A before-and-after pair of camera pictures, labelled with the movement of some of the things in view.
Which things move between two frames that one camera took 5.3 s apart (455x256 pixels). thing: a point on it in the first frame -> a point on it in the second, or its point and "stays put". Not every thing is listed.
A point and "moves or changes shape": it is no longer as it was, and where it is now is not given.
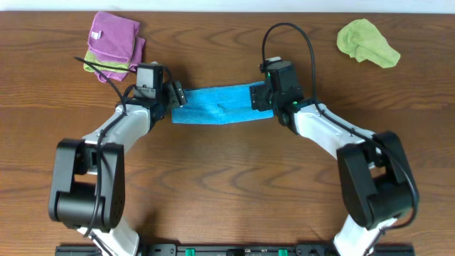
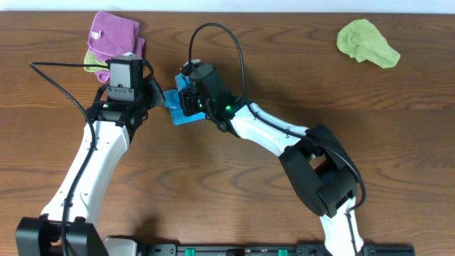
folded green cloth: (91, 56) stays put
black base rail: (237, 249) stays put
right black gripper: (257, 97) -> (185, 97)
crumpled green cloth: (360, 39) stays put
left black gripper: (175, 94) -> (156, 92)
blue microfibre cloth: (221, 104) moves or changes shape
